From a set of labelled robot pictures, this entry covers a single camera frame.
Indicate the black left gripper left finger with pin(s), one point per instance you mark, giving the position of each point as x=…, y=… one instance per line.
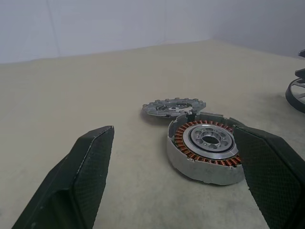
x=71, y=181

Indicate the round metal gear part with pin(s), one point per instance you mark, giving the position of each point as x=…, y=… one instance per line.
x=202, y=174

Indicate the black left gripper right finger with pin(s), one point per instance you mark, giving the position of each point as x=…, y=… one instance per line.
x=274, y=176

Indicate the round metal gear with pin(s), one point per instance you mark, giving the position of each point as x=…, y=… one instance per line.
x=166, y=108

